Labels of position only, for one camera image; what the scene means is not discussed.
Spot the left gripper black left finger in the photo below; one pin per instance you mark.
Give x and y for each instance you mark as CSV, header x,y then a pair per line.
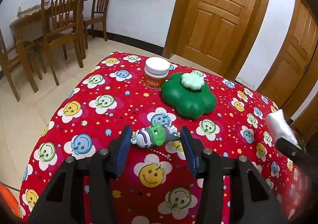
x,y
84,184

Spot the white tissue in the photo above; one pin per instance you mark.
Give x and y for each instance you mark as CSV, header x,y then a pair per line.
x,y
279,128

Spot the wooden dining chair far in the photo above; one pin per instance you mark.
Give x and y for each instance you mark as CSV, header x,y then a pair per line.
x,y
98,15

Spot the wooden dining chair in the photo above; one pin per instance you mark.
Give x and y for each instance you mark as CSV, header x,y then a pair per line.
x,y
98,15
60,25

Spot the small wooden cabinet door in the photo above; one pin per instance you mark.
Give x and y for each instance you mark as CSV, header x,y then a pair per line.
x,y
305,126

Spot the wooden dining chair near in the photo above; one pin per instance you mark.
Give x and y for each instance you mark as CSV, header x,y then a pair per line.
x,y
60,25

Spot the orange plastic stool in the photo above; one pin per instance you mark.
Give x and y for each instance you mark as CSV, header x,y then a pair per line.
x,y
9,198

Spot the green toy keychain figure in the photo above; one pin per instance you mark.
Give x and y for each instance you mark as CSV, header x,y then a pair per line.
x,y
154,135

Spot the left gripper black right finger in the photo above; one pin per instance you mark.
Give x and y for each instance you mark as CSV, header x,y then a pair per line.
x,y
251,199

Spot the wooden door right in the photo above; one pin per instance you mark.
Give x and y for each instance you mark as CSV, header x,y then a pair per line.
x,y
293,73

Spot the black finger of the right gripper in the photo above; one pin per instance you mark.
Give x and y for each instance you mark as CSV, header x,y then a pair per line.
x,y
302,160

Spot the white-lidded orange jar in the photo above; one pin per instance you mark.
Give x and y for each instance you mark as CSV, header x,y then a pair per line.
x,y
156,70

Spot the wooden door centre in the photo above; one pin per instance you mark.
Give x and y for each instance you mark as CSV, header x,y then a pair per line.
x,y
216,34

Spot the wooden chair left edge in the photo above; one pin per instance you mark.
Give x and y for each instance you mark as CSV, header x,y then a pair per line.
x,y
7,64

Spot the wooden dining table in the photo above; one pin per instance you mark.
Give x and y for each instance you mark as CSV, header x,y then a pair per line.
x,y
29,26

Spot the green clover-shaped container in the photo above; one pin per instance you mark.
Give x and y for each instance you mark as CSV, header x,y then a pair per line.
x,y
188,94

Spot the red smiley flower tablecloth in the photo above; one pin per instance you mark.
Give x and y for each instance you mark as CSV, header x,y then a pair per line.
x,y
156,185

